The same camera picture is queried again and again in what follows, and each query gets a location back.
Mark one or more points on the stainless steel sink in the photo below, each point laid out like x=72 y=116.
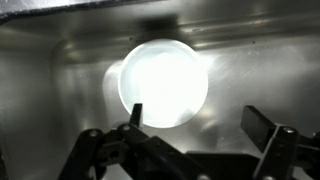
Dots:
x=66 y=100

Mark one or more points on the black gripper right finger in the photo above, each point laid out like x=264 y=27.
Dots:
x=266 y=133

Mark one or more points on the white bowl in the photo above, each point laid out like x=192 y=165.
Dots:
x=163 y=83

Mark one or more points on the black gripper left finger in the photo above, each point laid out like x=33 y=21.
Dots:
x=133 y=146

